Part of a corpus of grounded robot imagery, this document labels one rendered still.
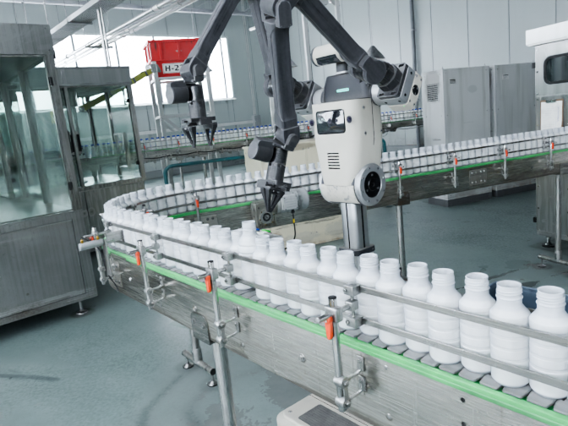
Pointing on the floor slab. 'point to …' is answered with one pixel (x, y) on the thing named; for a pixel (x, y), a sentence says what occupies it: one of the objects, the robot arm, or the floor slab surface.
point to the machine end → (543, 41)
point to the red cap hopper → (162, 57)
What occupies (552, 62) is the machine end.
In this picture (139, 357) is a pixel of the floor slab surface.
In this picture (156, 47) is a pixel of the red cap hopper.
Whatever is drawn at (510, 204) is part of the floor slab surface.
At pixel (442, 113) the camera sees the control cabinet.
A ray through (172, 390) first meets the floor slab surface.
